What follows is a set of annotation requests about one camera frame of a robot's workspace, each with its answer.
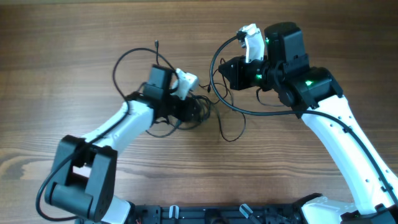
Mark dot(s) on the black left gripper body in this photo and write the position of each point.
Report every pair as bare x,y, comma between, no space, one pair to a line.
189,109

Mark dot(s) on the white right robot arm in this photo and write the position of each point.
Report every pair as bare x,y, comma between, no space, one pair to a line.
276,59

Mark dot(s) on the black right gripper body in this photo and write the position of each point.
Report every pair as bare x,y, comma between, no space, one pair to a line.
236,73

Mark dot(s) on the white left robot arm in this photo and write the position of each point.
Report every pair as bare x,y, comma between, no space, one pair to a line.
84,169

